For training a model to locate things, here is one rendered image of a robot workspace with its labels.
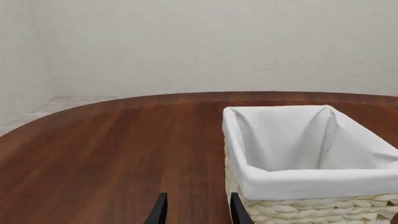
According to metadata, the woven basket with white liner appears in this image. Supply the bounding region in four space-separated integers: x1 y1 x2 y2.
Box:
222 105 398 224

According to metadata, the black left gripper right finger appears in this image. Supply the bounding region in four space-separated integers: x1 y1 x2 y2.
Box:
230 192 255 224

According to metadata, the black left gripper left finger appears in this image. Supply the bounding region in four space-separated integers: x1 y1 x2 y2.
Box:
145 192 169 224

